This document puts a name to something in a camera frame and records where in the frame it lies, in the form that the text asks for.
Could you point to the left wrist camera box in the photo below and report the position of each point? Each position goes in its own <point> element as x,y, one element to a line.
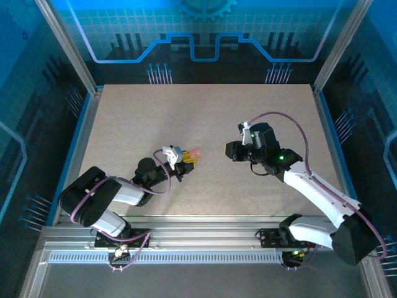
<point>172,153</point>

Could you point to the aluminium front rail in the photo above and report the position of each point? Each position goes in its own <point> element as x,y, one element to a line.
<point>201,231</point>

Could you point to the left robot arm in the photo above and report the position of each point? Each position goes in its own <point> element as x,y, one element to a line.
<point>128,192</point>

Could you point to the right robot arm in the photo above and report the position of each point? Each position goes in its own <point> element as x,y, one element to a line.
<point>310,186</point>

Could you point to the pink earbud charging case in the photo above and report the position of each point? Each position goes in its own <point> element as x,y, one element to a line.
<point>195,152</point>

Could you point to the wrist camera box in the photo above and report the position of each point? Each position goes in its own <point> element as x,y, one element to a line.
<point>246,138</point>
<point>172,153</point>

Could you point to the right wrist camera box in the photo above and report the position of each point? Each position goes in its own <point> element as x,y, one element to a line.
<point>246,138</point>

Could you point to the grey front panel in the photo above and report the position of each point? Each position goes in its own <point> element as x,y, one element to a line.
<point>198,282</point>

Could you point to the aluminium side rail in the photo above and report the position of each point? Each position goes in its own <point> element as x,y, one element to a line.
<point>87,124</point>
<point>327,124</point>

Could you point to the aluminium corner post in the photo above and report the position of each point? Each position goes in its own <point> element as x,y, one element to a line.
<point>339,46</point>
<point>73,52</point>

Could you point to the blue table edge strip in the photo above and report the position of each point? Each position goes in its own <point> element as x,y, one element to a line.
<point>81,124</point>
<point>333,124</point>

